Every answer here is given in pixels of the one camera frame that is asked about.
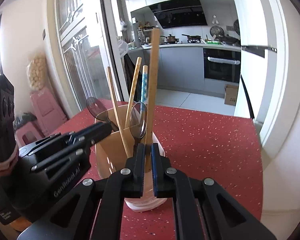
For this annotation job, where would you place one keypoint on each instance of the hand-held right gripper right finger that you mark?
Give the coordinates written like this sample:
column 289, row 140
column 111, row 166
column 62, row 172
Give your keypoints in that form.
column 154, row 172

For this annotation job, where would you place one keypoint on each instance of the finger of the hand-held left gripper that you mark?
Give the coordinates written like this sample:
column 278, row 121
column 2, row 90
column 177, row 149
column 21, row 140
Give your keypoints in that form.
column 97, row 130
column 57, row 159

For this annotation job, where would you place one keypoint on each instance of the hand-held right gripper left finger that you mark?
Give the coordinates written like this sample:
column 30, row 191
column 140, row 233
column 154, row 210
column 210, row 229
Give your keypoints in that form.
column 140, row 170

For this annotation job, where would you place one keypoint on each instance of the dark grey spoon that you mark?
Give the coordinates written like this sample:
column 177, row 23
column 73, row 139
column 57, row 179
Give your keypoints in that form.
column 96, row 108
column 137, row 122

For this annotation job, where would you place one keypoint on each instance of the beige plastic utensil holder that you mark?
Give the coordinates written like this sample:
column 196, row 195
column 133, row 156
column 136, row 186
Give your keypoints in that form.
column 107, row 155

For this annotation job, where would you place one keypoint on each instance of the plain wooden chopstick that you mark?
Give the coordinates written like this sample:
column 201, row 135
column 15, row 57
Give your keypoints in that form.
column 133, row 87
column 115, row 105
column 153, row 80

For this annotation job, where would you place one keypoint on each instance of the blue patterned chopstick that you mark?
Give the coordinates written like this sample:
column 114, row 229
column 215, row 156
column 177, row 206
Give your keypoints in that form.
column 144, row 85

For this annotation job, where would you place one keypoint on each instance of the single pink stool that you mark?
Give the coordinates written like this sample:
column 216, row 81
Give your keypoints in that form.
column 27, row 133

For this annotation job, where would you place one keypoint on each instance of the stack of pink stools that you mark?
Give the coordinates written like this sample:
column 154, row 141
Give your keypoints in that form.
column 48, row 112

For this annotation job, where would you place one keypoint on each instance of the black plastic bag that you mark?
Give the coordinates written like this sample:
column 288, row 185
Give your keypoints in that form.
column 25, row 119

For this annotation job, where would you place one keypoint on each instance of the glass sliding door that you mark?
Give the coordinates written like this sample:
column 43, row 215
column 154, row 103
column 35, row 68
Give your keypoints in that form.
column 82, row 55

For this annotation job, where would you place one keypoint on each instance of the bag of pale balls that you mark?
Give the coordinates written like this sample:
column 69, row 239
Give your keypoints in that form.
column 37, row 73

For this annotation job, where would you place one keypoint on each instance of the grey base cabinets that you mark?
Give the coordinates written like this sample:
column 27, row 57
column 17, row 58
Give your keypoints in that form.
column 180, row 67

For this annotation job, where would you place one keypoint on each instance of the spice rack with bottles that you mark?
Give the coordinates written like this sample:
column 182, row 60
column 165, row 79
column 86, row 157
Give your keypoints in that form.
column 145, row 33

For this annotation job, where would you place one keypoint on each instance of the cardboard box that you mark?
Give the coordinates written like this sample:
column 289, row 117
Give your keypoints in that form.
column 231, row 95

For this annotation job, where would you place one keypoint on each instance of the brass cooking pot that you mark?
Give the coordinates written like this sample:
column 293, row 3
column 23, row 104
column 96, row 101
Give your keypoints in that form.
column 171, row 39

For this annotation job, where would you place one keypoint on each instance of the black built-in oven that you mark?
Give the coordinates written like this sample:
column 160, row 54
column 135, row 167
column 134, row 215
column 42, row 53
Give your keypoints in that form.
column 222, row 70

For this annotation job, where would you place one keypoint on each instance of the black frying pan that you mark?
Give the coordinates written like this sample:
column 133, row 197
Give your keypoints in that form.
column 190, row 37

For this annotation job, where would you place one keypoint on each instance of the gas stove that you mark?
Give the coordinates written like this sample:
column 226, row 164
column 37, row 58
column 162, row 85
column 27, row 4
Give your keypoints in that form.
column 193, row 41

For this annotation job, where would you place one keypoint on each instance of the black range hood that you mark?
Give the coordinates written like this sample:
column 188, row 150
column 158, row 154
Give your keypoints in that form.
column 180, row 13

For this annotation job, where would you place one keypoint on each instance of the black wok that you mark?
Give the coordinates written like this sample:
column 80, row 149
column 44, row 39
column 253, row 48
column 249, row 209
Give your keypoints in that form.
column 230, row 39

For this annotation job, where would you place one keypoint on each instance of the black desk fan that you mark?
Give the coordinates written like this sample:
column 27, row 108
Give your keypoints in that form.
column 236, row 25
column 217, row 31

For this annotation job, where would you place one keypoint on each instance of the dark wall switch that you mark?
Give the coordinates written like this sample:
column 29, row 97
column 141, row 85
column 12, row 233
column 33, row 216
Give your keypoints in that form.
column 43, row 33

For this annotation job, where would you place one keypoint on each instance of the white wall hook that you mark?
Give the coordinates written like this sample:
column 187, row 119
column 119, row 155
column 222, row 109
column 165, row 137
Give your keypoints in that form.
column 215, row 20

